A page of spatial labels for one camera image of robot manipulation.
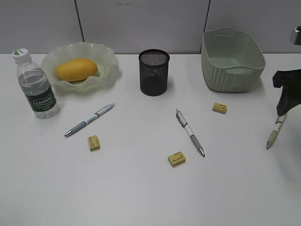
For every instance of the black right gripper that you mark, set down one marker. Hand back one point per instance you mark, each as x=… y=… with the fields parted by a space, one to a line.
x=290 y=81

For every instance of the green beige ballpoint pen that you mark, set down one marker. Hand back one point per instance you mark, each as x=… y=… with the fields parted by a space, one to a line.
x=274 y=134

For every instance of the blue grey ballpoint pen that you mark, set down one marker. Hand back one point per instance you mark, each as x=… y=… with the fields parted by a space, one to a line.
x=95 y=116

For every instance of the yellow mango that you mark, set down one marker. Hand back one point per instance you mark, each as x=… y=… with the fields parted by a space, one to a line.
x=76 y=70

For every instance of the clear plastic water bottle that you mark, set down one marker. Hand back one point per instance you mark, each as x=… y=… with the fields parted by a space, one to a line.
x=35 y=85

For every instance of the green woven plastic basket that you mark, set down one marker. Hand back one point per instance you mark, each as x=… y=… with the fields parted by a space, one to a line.
x=231 y=60

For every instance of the yellow eraser right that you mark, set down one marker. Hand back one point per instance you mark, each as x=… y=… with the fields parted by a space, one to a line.
x=219 y=108

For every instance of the yellow eraser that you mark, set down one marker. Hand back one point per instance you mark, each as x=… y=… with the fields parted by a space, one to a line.
x=176 y=159
x=219 y=108
x=94 y=143

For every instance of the white grey ballpoint pen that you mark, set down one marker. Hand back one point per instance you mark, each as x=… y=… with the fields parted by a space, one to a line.
x=189 y=131

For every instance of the yellow eraser middle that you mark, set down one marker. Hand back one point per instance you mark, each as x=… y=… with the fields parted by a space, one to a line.
x=176 y=159

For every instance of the black mesh pen holder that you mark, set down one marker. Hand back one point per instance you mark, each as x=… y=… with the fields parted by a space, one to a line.
x=153 y=71

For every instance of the frosted green wavy plate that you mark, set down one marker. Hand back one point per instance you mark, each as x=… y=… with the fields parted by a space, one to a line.
x=105 y=59

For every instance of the yellow eraser left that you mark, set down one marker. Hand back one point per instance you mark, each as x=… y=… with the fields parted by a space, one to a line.
x=94 y=143

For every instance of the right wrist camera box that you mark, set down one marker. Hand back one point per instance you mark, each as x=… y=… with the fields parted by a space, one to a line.
x=296 y=36

